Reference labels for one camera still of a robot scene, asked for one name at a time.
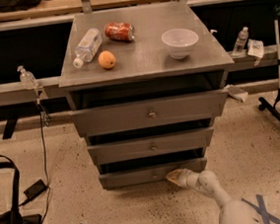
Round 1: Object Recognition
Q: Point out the white ceramic bowl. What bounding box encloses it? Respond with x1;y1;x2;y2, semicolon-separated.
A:
162;28;199;59

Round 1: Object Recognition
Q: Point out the grey middle drawer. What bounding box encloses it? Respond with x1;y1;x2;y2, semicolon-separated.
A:
88;127;213;165

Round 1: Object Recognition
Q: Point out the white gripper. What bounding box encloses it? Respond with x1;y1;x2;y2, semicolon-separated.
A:
166;169;200;189

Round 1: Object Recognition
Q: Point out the clear plastic water bottle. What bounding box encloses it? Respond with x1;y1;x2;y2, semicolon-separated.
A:
73;28;103;68

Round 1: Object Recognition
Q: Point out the grey drawer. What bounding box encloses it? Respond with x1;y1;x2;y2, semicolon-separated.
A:
88;127;213;165
99;148;207;189
71;89;228;136

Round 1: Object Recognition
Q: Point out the grey top drawer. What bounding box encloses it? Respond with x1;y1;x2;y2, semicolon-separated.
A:
71;89;228;136

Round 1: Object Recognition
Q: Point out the grey wooden drawer cabinet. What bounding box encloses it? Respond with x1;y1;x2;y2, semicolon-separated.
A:
51;0;245;191

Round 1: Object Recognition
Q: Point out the clear hand sanitizer bottle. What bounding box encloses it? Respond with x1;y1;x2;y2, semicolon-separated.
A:
17;66;38;90

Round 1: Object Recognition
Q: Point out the orange fruit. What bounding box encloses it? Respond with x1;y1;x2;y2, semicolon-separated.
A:
98;50;116;70

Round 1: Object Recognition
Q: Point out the white stand pole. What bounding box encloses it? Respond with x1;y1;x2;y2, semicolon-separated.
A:
262;6;280;112

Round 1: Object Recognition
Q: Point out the black power cable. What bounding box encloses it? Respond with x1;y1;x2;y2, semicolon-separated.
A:
26;100;56;224

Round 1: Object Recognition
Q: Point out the black power adapter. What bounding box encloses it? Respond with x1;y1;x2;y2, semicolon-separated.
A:
24;179;47;201

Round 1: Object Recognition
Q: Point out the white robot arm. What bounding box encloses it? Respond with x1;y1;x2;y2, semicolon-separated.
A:
166;168;263;224

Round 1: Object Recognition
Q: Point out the white paper packet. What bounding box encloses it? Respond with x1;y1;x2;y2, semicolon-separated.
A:
247;38;264;59

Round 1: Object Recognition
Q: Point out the grey bottom drawer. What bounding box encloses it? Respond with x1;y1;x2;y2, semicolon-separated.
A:
99;148;207;189

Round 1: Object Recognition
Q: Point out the small water bottle on ledge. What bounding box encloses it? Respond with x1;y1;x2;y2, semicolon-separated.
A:
233;27;248;56

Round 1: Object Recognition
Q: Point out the red soda can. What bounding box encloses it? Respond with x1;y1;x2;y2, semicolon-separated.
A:
105;22;135;41

